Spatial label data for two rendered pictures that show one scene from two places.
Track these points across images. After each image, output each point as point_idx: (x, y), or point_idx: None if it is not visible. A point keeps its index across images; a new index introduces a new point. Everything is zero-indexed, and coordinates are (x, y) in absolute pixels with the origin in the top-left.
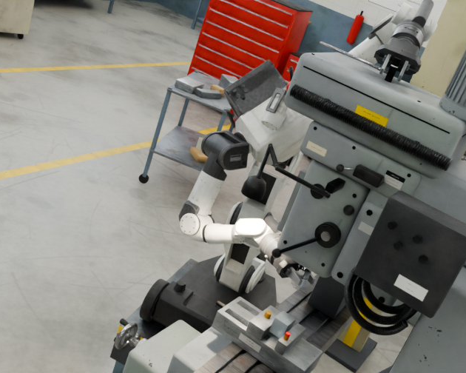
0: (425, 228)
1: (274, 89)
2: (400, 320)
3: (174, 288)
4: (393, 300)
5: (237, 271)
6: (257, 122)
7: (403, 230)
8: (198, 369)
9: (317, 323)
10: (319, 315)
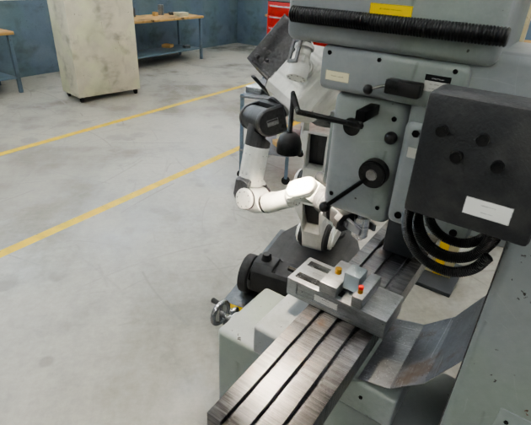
0: (492, 121)
1: None
2: (481, 254)
3: (262, 259)
4: (468, 230)
5: (314, 233)
6: (286, 80)
7: (459, 134)
8: (275, 341)
9: (395, 267)
10: (396, 258)
